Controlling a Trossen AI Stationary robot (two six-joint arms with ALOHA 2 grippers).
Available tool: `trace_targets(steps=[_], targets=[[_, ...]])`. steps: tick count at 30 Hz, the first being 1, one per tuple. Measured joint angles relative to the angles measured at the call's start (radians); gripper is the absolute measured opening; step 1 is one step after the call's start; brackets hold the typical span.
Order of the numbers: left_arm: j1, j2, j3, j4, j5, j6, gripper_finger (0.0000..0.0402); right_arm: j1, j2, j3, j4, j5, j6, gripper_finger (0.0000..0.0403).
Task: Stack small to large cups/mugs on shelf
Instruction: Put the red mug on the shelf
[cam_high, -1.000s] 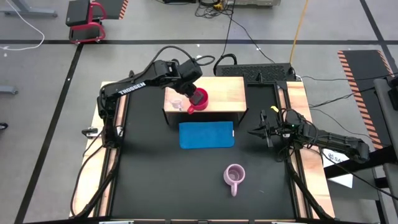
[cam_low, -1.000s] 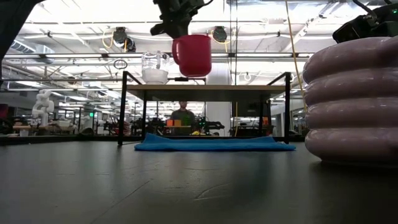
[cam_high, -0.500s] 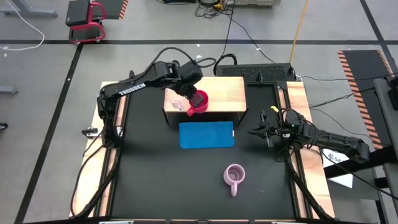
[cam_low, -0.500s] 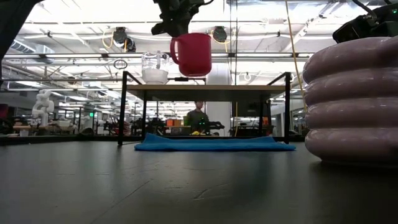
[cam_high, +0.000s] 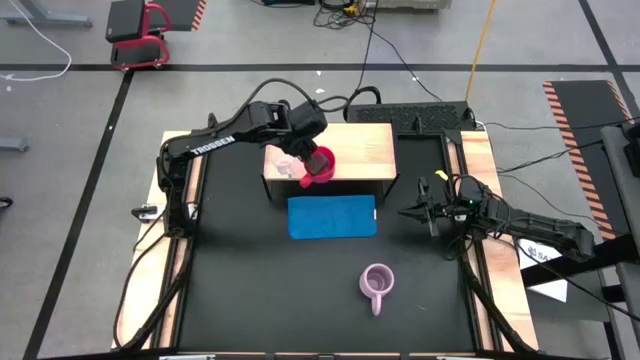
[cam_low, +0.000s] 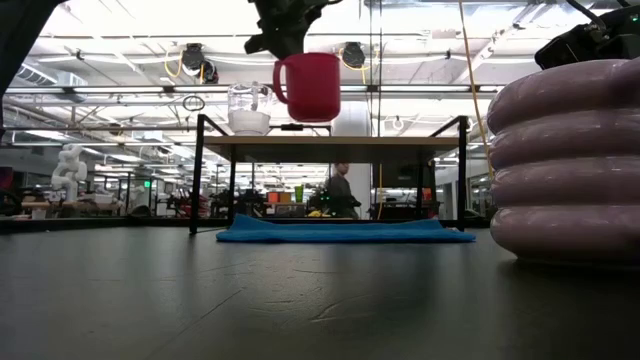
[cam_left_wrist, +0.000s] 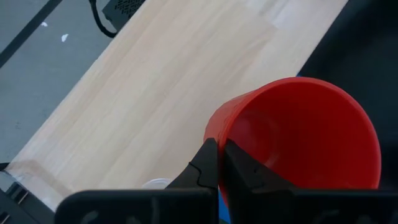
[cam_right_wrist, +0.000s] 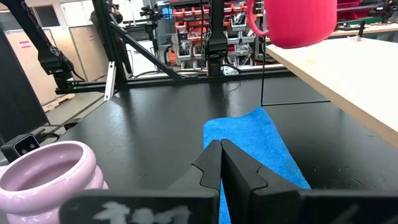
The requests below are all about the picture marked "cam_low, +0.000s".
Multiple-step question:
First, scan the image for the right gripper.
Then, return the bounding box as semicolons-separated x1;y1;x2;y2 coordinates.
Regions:
533;0;640;71

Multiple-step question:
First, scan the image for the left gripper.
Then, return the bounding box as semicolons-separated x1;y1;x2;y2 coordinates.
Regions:
243;0;344;61

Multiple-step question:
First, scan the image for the red plastic mug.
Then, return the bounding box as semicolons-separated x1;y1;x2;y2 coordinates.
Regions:
271;51;343;124

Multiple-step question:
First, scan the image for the clear glass cup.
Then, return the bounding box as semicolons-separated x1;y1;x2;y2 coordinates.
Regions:
226;81;274;138

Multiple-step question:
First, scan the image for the pink ribbed ceramic mug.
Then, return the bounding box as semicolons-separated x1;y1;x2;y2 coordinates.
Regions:
486;58;640;272

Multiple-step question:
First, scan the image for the person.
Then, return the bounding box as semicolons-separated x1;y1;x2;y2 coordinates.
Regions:
326;161;362;220

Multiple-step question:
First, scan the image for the blue towel cloth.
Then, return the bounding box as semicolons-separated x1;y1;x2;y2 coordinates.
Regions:
215;214;478;246

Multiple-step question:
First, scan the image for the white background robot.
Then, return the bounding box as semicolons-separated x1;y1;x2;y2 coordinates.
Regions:
50;143;89;204

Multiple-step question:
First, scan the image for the black ceiling cable reel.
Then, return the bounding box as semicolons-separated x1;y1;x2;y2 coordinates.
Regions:
180;42;220;85
341;41;368;71

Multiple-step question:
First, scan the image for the wooden shelf with black frame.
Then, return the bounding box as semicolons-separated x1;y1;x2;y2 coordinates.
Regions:
188;113;470;236

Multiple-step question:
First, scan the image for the yellow hanging cable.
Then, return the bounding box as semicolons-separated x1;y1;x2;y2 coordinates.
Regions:
458;0;495;182

